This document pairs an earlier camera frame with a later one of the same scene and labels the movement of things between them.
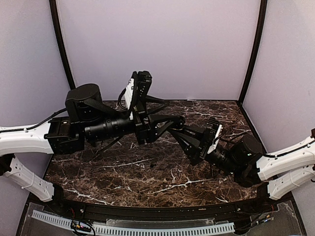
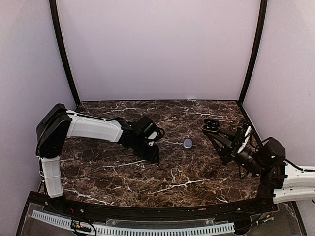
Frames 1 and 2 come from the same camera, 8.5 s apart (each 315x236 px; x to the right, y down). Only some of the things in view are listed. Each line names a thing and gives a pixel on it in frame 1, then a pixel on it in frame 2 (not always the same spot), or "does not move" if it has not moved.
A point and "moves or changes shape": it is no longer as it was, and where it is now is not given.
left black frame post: (53, 4) does not move
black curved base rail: (111, 211) does not move
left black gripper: (149, 130) to (151, 156)
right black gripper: (196, 151) to (227, 153)
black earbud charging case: (178, 125) moves or changes shape
